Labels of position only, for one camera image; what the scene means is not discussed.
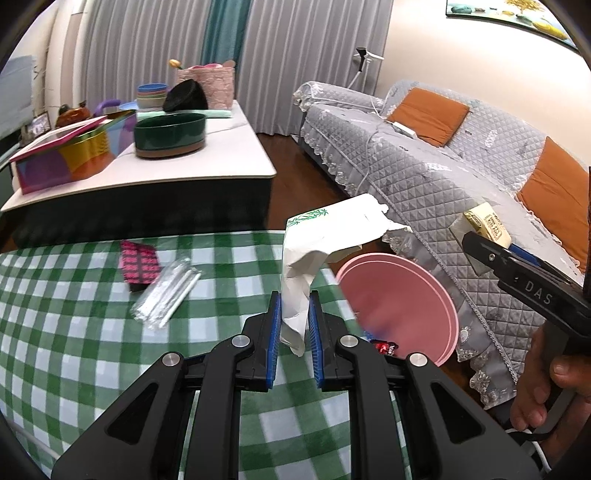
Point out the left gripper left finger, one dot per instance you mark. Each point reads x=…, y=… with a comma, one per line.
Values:
x=258, y=369

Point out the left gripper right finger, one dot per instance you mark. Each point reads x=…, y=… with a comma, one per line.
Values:
x=333, y=349

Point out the white paper bag green print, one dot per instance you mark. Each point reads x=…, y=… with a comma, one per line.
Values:
x=319, y=236

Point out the yellow tissue pack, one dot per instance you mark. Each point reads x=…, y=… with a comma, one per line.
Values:
x=480, y=233

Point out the right hand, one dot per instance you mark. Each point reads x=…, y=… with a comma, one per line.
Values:
x=534, y=388

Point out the red candy wrapper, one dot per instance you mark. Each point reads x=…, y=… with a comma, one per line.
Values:
x=386, y=348

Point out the pink plastic basin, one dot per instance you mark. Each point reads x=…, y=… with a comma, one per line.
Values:
x=396, y=300

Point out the clear plastic wrapper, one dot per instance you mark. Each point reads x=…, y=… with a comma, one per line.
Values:
x=156, y=305

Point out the orange cushion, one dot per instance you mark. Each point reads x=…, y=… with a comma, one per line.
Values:
x=557, y=192
x=434, y=118

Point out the pink black patterned packet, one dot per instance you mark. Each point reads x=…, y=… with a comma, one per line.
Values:
x=139, y=265

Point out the white coffee table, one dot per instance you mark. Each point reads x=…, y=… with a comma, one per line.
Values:
x=224, y=187

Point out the grey quilted sofa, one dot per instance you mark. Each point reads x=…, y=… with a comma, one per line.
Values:
x=489, y=159

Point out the green checkered tablecloth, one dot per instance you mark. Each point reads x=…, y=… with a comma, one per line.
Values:
x=70, y=346

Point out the white power strip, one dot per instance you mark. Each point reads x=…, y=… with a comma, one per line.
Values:
x=404, y=130

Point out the dark green round box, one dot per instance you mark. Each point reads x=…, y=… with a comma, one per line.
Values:
x=169, y=135

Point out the black hat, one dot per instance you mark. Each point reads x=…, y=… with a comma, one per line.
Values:
x=185, y=96

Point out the pink fabric basket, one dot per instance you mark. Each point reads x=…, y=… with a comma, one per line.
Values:
x=216, y=80

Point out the colourful gift box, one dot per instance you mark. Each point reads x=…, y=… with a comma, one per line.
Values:
x=74, y=152

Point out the stack of coloured bowls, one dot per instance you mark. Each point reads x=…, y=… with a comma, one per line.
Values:
x=151, y=95

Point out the brown teapot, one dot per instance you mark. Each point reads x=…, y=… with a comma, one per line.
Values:
x=68, y=115

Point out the teal curtain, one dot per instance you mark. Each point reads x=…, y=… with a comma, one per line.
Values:
x=225, y=31

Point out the grey curtain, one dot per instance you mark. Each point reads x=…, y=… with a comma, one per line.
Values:
x=129, y=43

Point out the white air conditioner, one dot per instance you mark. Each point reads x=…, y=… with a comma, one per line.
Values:
x=59, y=66

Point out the grey covered television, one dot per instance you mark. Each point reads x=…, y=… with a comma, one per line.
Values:
x=16, y=94

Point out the wall painting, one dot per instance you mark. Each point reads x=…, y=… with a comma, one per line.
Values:
x=528, y=15

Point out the small photo frame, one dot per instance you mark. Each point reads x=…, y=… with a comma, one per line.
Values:
x=40, y=125

